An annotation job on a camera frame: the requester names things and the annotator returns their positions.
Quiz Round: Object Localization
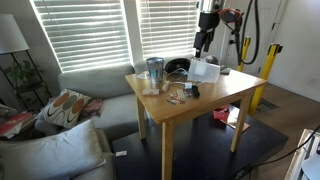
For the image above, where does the light grey pillow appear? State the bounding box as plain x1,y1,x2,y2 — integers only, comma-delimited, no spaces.
1,121,106,180

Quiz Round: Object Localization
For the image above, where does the yellow bollard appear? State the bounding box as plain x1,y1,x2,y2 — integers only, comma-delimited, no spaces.
237,37,251,72
248,43,283,115

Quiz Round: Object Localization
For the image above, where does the patterned circle cushion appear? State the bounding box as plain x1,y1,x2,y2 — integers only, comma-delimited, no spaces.
36,89,91,129

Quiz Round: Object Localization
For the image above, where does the black metal shelf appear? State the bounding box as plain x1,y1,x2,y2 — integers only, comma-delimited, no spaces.
0,51,51,110

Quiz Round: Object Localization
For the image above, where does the grey sofa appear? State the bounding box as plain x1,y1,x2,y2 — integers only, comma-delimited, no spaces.
0,63,151,180

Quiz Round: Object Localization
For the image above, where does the yellow bollard left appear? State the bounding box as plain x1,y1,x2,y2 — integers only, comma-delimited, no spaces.
237,37,251,72

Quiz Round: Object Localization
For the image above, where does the white charger cable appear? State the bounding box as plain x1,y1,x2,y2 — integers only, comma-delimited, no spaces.
164,67,194,88

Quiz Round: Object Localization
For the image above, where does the dark blue rug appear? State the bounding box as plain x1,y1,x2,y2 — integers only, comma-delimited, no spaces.
113,113,288,180

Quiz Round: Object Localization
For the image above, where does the white small box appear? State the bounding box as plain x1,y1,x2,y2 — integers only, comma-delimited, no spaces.
142,88,160,95

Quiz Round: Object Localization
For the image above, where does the wooden table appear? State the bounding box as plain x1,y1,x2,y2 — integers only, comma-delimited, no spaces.
125,70,267,180

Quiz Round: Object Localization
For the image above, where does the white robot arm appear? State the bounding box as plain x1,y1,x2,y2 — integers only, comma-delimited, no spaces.
193,0,243,58

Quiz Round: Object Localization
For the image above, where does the red patterned box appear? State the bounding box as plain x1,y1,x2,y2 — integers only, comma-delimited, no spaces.
213,105,230,122

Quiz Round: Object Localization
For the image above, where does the frosted translucent plastic cup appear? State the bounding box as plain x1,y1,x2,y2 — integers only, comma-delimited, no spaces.
187,60,220,83

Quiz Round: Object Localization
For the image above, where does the small black object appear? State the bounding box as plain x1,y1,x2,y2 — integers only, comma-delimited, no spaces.
191,85,200,97

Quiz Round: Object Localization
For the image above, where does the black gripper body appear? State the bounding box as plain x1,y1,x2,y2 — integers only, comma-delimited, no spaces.
193,29,215,58

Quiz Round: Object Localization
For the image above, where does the yellow bollard right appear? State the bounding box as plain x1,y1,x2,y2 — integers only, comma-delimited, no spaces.
248,43,283,115

